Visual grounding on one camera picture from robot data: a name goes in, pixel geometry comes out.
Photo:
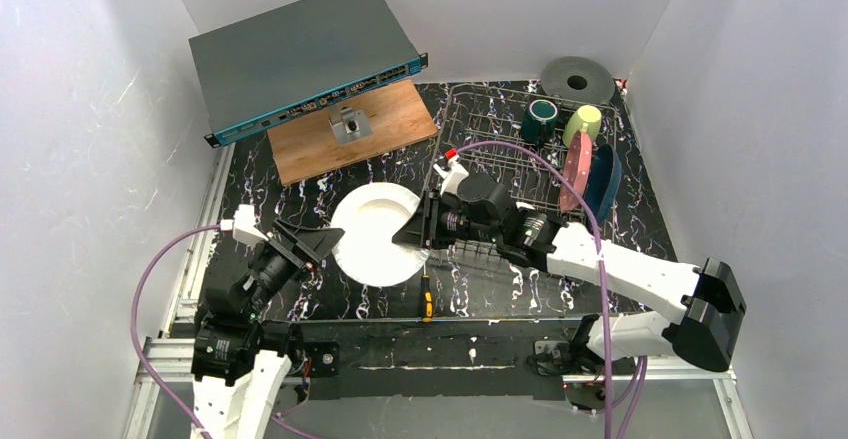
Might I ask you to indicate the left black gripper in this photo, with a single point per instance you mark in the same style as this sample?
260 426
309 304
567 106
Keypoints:
289 249

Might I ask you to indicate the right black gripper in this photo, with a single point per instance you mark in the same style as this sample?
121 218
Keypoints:
431 219

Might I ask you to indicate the white plate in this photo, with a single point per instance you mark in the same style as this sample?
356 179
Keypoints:
369 216

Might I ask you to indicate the dark green mug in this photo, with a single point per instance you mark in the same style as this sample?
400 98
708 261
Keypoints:
539 121

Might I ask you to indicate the pink dotted scalloped plate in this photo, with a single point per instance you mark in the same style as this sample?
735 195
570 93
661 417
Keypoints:
576 171

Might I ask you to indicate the blue shell shaped plate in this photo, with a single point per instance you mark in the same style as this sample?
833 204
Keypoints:
603 182

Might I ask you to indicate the light green mug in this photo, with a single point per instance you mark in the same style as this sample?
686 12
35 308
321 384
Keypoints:
587 119

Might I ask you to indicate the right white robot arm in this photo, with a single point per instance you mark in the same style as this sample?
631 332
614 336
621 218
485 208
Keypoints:
695 313

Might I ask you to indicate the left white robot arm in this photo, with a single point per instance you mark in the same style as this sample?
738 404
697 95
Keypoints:
240 360

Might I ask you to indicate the yellow black screwdriver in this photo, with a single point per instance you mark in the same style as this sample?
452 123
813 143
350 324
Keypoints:
426 303

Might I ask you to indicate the wooden cutting board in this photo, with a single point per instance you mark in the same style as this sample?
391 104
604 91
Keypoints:
306 147

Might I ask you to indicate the grey tape roll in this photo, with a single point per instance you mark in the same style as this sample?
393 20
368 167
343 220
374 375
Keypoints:
578 79

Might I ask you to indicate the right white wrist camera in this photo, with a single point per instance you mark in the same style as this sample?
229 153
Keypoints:
451 172

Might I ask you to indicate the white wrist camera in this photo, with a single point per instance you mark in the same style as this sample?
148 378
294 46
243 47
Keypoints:
243 226
451 172

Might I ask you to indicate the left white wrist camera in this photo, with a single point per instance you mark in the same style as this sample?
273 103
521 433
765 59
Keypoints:
243 226

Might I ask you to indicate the small grey metal bracket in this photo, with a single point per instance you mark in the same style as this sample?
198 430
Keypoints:
349 124

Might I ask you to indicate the grey wire dish rack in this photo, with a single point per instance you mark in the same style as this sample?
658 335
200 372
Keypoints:
467 113

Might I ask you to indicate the grey blue network switch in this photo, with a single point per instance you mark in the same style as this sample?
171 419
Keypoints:
288 62

